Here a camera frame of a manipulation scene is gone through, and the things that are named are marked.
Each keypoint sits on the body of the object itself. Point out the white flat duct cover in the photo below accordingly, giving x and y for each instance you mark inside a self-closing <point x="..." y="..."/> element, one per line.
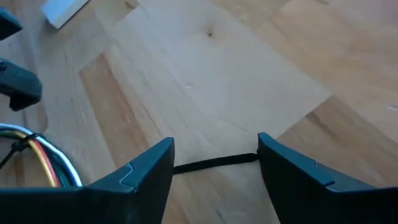
<point x="62" y="11"/>

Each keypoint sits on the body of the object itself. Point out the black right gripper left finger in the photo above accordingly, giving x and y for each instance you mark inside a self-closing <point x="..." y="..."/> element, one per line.
<point x="124" y="199"/>

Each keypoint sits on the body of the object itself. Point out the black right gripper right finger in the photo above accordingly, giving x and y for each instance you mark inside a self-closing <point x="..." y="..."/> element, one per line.
<point x="311" y="199"/>

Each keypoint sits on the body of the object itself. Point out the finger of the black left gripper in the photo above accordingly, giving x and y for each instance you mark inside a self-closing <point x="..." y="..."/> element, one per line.
<point x="21" y="87"/>
<point x="9" y="25"/>

